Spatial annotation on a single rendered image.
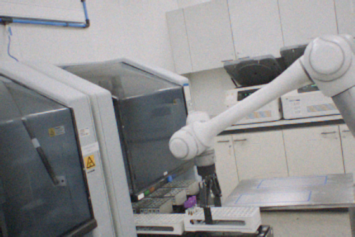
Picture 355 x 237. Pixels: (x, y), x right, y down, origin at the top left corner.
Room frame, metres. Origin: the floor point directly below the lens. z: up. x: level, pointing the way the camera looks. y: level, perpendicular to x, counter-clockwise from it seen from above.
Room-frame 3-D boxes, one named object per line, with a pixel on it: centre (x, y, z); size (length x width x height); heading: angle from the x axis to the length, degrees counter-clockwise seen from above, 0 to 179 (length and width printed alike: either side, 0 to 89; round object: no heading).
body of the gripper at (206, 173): (1.57, 0.01, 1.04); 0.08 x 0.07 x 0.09; 155
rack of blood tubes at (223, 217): (1.56, -0.02, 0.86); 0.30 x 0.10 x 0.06; 64
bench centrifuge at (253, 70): (4.15, -0.63, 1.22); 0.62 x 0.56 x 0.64; 152
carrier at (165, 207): (1.85, 0.23, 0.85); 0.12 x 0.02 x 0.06; 155
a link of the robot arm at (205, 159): (1.57, 0.01, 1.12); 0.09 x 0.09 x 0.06
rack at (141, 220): (1.70, 0.26, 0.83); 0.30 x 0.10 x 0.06; 64
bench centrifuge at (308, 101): (3.90, -1.16, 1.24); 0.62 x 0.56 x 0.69; 155
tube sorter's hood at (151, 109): (2.02, 0.41, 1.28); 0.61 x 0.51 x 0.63; 154
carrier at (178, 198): (1.99, 0.17, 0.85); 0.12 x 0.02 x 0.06; 154
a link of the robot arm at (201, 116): (1.56, 0.01, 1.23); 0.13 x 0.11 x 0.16; 160
